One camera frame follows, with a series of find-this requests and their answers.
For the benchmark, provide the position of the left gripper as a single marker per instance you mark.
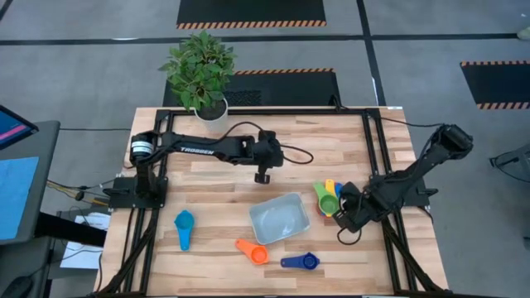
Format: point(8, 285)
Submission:
point(269, 151)

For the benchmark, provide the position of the white paper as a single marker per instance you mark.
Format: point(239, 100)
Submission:
point(83, 256)

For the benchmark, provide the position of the computer monitor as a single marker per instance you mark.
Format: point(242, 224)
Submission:
point(12, 128)

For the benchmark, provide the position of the cyan measuring cup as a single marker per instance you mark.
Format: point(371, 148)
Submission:
point(184, 240)

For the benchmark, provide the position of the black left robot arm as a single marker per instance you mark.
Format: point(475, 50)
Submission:
point(198, 149)

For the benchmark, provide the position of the blue sheet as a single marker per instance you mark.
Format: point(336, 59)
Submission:
point(16, 198)

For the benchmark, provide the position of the blue measuring cup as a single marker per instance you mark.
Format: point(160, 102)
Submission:
point(338, 188)

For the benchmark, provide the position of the yellow measuring cup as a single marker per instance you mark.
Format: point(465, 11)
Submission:
point(330, 186)

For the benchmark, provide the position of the green leafy plant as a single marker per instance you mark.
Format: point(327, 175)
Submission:
point(198, 70)

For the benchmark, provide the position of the grey desk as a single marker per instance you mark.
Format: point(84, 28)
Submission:
point(47, 165)

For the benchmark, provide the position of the grey plastic basket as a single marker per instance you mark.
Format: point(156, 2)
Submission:
point(279, 219)

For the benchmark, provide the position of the green measuring cup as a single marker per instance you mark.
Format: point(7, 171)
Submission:
point(328, 203)

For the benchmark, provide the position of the black aluminium table frame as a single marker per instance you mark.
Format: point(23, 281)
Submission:
point(314, 111)

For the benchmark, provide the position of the black hazard-striped floor mat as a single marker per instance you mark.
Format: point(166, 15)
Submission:
point(285, 89)
point(497, 85)
point(248, 10)

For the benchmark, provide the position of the black computer mouse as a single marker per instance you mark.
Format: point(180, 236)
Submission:
point(18, 287)

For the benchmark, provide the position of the navy measuring cup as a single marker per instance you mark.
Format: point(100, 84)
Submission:
point(292, 262)

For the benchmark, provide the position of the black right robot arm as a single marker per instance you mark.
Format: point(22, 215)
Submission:
point(414, 169)

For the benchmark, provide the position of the white plant pot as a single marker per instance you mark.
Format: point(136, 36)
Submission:
point(215, 122)

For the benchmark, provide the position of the black tripod base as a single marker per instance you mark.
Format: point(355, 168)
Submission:
point(517, 157)

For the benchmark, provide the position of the black desk leg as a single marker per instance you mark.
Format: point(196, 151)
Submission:
point(70, 229)

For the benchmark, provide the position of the person's foot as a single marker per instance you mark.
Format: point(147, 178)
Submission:
point(524, 33)

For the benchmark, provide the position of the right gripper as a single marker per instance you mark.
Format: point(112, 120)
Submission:
point(354, 207)

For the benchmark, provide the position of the orange measuring cup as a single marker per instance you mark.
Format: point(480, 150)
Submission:
point(258, 254)

